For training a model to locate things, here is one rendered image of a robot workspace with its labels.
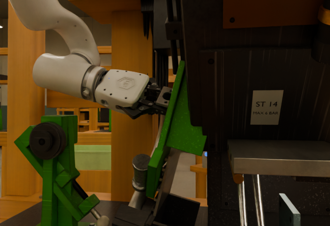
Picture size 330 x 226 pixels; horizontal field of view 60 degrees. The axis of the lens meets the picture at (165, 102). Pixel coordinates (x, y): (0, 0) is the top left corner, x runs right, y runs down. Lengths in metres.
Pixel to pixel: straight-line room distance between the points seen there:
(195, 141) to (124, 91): 0.20
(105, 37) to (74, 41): 10.51
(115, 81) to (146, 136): 0.32
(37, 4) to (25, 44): 0.49
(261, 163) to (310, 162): 0.05
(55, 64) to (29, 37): 0.43
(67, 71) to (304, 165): 0.51
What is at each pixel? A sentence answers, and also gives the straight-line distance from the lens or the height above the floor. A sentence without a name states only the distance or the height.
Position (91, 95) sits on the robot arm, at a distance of 0.67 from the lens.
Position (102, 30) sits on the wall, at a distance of 11.36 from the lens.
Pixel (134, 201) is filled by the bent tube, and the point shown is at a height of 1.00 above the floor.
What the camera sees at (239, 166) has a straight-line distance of 0.34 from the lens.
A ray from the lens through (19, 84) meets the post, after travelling 1.12.
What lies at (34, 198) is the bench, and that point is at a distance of 1.11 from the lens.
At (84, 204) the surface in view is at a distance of 0.65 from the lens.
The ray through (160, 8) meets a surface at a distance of 0.84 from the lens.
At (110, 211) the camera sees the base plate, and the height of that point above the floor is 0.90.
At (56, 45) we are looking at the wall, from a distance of 11.85.
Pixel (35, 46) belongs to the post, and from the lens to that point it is 1.14.
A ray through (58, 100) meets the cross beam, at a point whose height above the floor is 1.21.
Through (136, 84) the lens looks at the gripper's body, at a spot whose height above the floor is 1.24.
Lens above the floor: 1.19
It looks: 1 degrees up
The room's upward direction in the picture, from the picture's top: straight up
